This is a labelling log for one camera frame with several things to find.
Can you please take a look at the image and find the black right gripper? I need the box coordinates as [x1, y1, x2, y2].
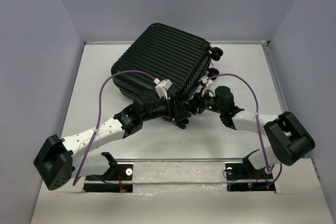
[182, 87, 224, 115]

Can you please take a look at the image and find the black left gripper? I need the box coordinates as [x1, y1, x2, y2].
[141, 94, 191, 122]

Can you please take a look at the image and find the black hard-shell suitcase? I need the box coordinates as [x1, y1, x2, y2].
[111, 22, 225, 130]

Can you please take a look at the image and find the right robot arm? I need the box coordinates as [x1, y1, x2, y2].
[190, 86, 316, 178]

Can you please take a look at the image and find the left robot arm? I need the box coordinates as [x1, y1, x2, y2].
[33, 91, 191, 190]

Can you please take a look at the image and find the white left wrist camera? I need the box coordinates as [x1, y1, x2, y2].
[154, 78, 172, 99]

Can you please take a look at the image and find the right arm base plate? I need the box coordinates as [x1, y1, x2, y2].
[223, 163, 276, 192]

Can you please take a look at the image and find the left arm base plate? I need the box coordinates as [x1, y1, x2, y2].
[83, 162, 133, 193]

